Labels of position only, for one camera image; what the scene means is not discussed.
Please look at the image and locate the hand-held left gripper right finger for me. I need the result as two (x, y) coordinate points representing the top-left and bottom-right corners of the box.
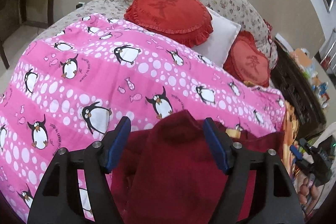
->
(203, 117), (305, 224)

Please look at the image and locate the dark carved wooden cabinet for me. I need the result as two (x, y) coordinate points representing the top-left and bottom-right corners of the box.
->
(270, 40), (327, 140)

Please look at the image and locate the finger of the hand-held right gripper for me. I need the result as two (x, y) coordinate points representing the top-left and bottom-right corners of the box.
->
(290, 147), (315, 170)

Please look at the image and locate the dark wooden desk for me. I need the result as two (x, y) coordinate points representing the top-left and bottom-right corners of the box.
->
(0, 0), (59, 69)

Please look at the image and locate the pink penguin print blanket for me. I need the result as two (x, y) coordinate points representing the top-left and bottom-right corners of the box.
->
(0, 13), (286, 224)

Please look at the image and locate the white pillow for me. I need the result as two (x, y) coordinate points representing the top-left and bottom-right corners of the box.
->
(193, 6), (242, 67)

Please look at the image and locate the red ruffled cloth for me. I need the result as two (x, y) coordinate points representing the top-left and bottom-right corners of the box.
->
(262, 19), (276, 42)

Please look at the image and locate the orange printed blanket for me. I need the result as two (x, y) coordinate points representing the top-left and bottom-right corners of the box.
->
(278, 101), (326, 214)

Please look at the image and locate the heap of colourful packets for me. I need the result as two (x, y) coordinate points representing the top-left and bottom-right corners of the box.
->
(290, 47), (331, 109)

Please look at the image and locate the red heart-shaped ruffled pillow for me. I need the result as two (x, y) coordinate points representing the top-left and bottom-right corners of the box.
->
(124, 0), (214, 47)
(223, 30), (271, 87)

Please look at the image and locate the dark red knitted sweater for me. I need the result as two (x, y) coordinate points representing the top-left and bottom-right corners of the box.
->
(110, 109), (285, 224)

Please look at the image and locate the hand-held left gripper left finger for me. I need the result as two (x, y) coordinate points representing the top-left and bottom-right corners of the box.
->
(26, 116), (132, 224)

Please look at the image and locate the metal tube rack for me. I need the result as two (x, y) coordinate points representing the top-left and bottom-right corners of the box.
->
(319, 28), (336, 69)

